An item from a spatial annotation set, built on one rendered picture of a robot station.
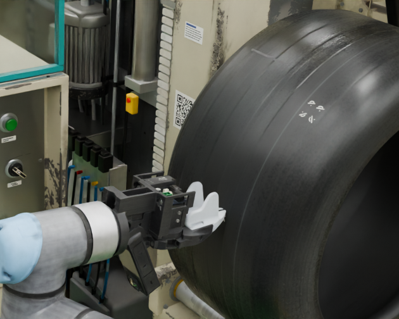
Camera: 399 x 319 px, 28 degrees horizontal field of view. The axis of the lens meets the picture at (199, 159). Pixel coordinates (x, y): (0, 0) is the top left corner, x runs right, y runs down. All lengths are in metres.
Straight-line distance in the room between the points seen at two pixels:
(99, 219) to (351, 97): 0.39
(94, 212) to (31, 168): 0.65
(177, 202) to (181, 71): 0.49
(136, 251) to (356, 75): 0.39
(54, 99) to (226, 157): 0.50
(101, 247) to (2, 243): 0.13
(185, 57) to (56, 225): 0.61
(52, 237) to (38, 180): 0.71
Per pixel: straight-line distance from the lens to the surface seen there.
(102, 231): 0.97
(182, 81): 1.49
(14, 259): 0.92
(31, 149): 1.60
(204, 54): 1.43
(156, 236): 1.04
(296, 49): 1.21
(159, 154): 1.61
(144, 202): 1.02
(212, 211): 1.11
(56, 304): 0.97
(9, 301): 0.98
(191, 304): 1.52
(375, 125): 1.14
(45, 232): 0.94
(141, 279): 1.08
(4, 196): 1.61
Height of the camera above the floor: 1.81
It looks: 26 degrees down
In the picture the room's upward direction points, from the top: 5 degrees clockwise
